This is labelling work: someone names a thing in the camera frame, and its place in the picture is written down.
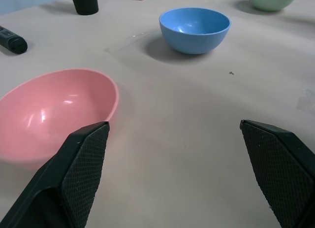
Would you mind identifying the clear tape strip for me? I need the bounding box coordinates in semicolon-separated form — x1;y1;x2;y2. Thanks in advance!
102;31;151;54

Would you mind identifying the green plastic bowl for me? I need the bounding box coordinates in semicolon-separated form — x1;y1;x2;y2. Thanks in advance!
248;0;301;12

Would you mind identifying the black marker pen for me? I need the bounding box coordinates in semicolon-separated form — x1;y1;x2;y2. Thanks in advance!
0;25;28;55

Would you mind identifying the blue plastic bowl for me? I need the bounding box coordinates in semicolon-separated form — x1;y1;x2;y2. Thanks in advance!
158;7;231;55

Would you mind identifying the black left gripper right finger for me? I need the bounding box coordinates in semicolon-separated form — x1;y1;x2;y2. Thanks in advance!
240;119;315;228

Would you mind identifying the pink plastic bowl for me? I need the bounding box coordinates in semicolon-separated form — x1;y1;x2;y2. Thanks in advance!
0;68;120;171

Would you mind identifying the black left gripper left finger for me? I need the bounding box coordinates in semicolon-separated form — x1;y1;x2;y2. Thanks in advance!
0;121;110;228

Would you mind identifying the black cylindrical cup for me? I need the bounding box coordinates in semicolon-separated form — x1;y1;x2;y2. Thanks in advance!
69;0;99;16

